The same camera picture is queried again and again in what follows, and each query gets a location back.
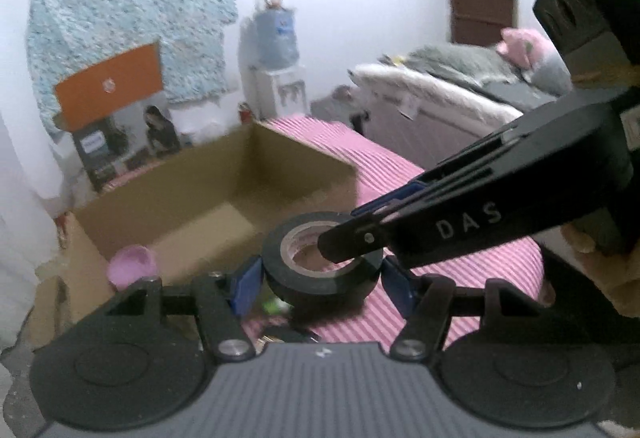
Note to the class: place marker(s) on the white water dispenser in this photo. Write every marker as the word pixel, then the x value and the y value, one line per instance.
pixel 280 92

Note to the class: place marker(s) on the person's right hand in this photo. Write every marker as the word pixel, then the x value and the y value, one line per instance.
pixel 580 238

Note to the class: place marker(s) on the red thermos flask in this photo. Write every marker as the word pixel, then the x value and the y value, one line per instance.
pixel 244 113

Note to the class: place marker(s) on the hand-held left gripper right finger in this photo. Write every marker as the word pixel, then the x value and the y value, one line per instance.
pixel 400 290

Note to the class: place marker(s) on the small dark object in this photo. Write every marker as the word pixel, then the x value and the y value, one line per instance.
pixel 341 93

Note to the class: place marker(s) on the orange printed appliance box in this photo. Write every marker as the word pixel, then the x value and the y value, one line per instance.
pixel 110 77

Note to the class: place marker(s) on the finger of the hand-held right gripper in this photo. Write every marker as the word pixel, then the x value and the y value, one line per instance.
pixel 350 240
pixel 400 198

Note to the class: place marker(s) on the small yellow item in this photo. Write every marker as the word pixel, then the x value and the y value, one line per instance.
pixel 397 60

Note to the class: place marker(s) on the black tape roll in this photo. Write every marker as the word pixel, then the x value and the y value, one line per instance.
pixel 320 290

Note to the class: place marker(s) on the dark grey bedding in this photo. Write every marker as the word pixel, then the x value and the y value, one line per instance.
pixel 545 77

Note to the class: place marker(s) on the white plastic bag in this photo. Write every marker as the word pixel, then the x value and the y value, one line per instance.
pixel 210 130

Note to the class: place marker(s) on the pink checked cloth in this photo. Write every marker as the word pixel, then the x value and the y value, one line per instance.
pixel 380 162

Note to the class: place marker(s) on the blue water bottle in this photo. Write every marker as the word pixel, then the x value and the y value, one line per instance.
pixel 275 37

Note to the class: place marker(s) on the pink plastic cup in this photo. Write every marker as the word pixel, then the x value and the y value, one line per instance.
pixel 131 263

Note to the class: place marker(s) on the cardboard box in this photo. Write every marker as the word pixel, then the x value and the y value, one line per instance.
pixel 210 178

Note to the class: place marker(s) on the grey fluffy blanket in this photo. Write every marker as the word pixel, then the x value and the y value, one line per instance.
pixel 450 62

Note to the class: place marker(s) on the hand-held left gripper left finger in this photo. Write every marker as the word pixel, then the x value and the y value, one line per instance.
pixel 247 285

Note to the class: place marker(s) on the pink plush toy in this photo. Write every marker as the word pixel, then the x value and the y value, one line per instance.
pixel 525 45

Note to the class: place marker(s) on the white curtain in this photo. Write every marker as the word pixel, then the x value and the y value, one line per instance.
pixel 25 218

